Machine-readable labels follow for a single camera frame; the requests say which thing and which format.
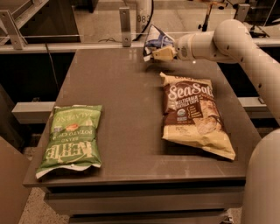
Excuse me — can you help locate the green jalapeno chip bag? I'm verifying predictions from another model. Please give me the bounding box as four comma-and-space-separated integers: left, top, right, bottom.
36, 105, 102, 179

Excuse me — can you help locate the brown sea salt chip bag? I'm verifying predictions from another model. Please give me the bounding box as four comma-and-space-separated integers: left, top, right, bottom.
160, 72, 235, 160

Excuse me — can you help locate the right metal bracket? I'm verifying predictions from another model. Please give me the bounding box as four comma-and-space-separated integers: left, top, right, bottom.
234, 3, 250, 22

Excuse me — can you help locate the blue chip bag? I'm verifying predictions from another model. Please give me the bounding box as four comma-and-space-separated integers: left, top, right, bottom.
143, 25, 175, 61

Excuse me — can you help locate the middle metal bracket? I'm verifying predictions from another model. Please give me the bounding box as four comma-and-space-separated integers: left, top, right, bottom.
119, 6, 131, 47

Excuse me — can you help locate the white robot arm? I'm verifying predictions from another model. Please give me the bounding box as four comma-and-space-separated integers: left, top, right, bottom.
152, 19, 280, 224

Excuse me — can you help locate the metal bracket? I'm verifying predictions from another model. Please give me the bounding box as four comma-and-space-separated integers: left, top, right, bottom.
0, 10, 27, 50
119, 6, 131, 47
234, 3, 250, 22

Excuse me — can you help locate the black cable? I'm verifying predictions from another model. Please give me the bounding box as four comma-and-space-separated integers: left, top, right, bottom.
99, 0, 155, 43

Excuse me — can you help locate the white cylinder post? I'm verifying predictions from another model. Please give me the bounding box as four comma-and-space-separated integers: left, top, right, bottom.
136, 0, 152, 33

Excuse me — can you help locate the left metal bracket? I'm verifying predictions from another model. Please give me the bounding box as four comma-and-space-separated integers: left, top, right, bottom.
0, 10, 27, 50

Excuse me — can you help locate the black handled tool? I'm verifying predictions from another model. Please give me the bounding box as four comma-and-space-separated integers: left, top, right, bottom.
198, 0, 227, 32

